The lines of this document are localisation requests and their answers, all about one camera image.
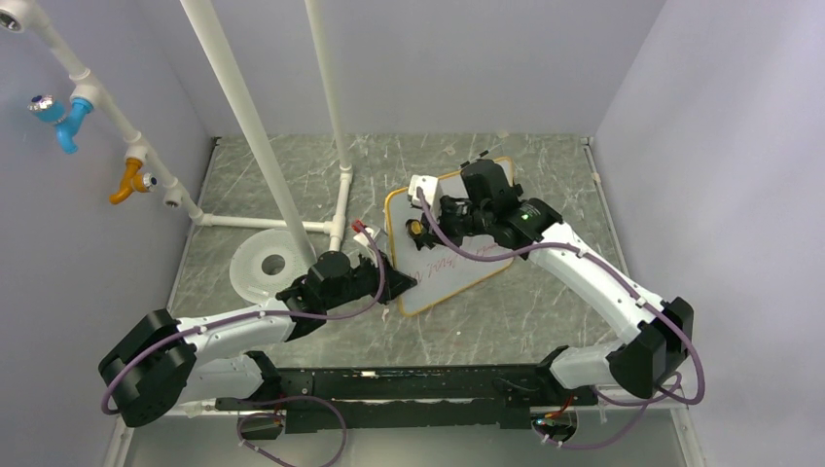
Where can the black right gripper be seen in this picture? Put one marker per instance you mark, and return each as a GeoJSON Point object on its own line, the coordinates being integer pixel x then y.
{"type": "Point", "coordinates": [445, 203]}

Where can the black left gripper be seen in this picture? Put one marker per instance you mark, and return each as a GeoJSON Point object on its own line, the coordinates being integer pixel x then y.
{"type": "Point", "coordinates": [400, 282]}

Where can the yellow black whiteboard eraser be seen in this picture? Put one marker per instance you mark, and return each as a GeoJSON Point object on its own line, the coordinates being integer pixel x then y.
{"type": "Point", "coordinates": [414, 228]}

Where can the yellow framed whiteboard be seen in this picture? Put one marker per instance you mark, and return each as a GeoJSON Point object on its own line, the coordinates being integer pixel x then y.
{"type": "Point", "coordinates": [440, 273]}

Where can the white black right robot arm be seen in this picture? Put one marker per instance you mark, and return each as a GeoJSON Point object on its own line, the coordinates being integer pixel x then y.
{"type": "Point", "coordinates": [653, 334]}

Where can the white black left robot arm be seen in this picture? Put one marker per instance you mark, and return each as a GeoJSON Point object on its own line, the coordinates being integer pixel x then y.
{"type": "Point", "coordinates": [164, 362]}

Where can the white perforated disc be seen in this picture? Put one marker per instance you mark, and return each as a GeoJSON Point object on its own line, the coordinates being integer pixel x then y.
{"type": "Point", "coordinates": [265, 264]}

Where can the orange plastic faucet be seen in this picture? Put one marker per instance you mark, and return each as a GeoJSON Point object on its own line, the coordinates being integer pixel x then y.
{"type": "Point", "coordinates": [134, 180]}

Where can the blue plastic faucet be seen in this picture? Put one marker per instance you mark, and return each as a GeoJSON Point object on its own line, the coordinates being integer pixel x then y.
{"type": "Point", "coordinates": [65, 121]}

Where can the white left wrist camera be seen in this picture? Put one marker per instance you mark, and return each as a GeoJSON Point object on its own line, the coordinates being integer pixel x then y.
{"type": "Point", "coordinates": [369, 239]}

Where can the black wire board stand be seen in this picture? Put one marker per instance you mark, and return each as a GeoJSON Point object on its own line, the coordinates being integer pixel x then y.
{"type": "Point", "coordinates": [490, 153]}

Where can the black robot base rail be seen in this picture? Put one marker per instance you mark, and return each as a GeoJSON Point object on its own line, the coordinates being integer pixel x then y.
{"type": "Point", "coordinates": [508, 396]}

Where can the white pvc pipe frame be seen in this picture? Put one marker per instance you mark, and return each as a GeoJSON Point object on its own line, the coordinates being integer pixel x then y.
{"type": "Point", "coordinates": [22, 16]}

